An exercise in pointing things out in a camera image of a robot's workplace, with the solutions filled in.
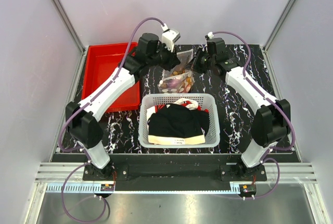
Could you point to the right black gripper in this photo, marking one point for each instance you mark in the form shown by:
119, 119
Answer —
190, 65

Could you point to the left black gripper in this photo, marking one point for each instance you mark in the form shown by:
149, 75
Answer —
173, 60

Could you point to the clear zip top bag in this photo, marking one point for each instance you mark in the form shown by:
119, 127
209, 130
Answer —
178, 80

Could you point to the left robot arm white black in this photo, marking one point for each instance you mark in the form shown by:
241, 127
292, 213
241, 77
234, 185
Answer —
82, 119

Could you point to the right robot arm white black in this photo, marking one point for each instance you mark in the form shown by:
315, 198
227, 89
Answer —
272, 117

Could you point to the red white cloth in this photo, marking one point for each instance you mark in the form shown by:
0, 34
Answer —
188, 103

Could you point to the white perforated plastic basket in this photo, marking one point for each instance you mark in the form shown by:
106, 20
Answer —
205, 101

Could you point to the black cloth in basket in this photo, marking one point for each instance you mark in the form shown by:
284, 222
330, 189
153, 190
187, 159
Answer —
177, 121

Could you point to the beige cloth with label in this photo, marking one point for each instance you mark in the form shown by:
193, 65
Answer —
160, 140

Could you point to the red plastic bin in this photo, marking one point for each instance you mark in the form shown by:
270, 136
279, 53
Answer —
101, 63

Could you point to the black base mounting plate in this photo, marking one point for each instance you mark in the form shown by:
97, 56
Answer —
174, 172

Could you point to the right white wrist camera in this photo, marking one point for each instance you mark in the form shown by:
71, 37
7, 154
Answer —
209, 36

